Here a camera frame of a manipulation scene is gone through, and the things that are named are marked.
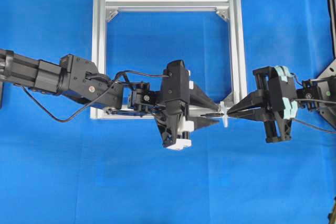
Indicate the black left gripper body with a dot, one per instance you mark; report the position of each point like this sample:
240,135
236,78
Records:
174,99

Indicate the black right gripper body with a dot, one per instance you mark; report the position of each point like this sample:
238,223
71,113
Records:
279,85

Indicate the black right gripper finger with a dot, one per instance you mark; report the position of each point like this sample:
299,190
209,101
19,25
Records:
253,115
256,99

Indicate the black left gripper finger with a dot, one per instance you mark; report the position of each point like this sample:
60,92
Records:
199,98
200,122

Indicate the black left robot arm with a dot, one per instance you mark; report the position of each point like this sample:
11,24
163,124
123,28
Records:
79,80

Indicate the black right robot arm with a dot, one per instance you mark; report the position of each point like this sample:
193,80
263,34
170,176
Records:
316,95

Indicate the white string loop clip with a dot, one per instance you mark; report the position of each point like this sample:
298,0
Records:
223,111

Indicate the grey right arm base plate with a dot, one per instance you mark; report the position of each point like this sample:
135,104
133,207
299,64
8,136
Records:
329,71

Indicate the square aluminium extrusion frame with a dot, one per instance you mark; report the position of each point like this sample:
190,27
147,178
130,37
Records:
105,11

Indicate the black post at right edge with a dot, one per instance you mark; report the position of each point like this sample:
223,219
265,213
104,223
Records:
331,9

